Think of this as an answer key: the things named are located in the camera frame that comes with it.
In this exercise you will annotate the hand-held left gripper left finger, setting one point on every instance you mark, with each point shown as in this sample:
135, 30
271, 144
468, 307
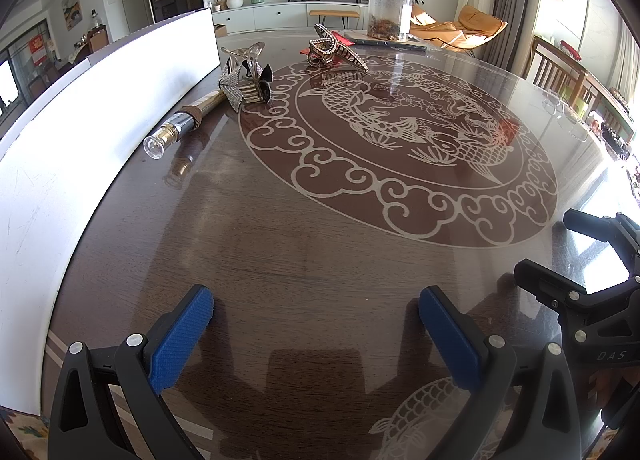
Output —
180, 340

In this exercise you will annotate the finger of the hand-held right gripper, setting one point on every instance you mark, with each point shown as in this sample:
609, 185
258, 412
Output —
600, 227
550, 285

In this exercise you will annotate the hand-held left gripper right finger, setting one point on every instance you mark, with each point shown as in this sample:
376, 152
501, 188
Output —
450, 335

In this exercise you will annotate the white cardboard box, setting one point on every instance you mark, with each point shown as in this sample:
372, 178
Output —
75, 165

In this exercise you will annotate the gold rhinestone claw clip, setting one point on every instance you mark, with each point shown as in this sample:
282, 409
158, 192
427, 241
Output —
332, 47

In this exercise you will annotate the brown patterned glass desktop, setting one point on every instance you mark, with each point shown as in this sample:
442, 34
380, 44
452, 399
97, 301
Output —
320, 250

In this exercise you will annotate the wooden armchair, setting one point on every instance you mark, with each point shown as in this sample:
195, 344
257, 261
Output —
565, 67

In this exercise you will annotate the floral cloth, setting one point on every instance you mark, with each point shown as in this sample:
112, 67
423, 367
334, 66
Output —
20, 435

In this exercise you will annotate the gold perfume bottle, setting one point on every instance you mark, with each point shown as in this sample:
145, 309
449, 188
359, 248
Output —
187, 120

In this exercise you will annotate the orange lounge chair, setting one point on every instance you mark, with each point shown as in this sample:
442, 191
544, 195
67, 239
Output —
475, 22

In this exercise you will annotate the grey curtain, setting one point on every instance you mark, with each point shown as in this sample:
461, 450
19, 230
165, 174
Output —
520, 0

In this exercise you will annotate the rhinestone bow hair clip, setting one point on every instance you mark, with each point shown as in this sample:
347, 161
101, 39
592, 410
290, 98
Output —
242, 85

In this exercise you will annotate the flat dark book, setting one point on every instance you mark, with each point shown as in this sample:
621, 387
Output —
395, 44

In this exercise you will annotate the clear fish tank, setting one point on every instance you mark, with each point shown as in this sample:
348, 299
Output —
390, 10

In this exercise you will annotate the balcony window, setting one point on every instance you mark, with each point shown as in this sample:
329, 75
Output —
7, 85

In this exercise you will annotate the brown cardboard box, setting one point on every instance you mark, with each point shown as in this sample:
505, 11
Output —
220, 30

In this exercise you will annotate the red candy packet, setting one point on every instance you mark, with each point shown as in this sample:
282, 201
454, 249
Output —
345, 38
307, 53

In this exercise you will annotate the red door poster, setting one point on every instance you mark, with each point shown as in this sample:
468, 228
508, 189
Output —
36, 48

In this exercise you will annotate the clear tall bottle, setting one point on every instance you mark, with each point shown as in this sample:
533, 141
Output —
95, 17

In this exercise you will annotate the white low cabinet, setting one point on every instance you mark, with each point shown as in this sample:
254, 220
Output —
275, 15

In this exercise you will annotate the wooden bench with metal legs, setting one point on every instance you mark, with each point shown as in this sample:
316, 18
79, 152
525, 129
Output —
334, 13

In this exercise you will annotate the white round vase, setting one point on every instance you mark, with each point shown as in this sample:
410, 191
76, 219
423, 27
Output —
235, 2

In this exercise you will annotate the white door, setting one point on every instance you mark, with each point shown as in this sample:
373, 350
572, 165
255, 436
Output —
132, 0

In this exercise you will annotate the framed wall painting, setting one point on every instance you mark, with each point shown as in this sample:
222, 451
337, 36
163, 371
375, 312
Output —
71, 9

